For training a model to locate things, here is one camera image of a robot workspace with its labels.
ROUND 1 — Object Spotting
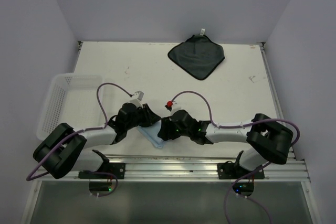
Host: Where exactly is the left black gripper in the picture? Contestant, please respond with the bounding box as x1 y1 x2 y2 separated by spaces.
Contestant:
125 103 161 130

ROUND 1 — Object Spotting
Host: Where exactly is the light blue towel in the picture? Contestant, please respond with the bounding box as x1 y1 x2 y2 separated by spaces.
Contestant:
137 121 165 148

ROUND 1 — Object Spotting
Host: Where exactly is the dark grey towel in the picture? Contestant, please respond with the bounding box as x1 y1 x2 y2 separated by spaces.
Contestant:
167 35 225 81

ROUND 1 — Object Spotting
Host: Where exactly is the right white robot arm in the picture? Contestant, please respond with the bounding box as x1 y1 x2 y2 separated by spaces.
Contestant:
157 110 293 179

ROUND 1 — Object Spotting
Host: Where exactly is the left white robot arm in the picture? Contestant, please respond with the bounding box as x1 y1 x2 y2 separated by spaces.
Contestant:
26 102 161 181

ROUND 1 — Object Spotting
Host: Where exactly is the white plastic basket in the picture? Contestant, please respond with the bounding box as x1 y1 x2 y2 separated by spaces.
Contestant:
36 73 103 141

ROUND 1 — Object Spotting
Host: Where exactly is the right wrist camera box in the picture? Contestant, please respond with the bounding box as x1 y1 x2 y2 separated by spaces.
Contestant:
165 100 181 114

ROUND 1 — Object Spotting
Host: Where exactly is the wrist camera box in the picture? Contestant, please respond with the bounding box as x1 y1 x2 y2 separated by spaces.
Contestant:
130 91 144 108
165 100 181 114

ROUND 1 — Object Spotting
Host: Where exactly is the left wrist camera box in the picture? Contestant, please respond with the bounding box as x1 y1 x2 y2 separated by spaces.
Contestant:
130 91 144 108

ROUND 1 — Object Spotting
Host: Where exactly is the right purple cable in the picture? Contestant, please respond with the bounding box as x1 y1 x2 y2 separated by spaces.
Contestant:
173 90 301 224

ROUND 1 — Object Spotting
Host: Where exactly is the purple cable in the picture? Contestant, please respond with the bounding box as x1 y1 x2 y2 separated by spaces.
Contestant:
173 90 301 224
26 82 133 197

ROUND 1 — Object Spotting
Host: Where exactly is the aluminium mounting rail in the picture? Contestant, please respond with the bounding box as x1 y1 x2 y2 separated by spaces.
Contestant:
108 155 310 182

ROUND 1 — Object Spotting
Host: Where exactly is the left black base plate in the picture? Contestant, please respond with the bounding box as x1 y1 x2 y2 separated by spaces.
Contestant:
78 163 125 179

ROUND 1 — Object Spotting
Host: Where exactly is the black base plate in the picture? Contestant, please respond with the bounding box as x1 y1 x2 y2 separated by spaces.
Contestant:
78 163 125 179
217 161 265 180

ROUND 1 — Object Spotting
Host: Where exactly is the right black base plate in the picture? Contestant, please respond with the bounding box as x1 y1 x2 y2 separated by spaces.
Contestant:
217 161 265 180

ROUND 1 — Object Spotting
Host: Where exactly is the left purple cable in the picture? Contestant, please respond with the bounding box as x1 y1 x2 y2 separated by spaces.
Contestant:
26 82 133 197

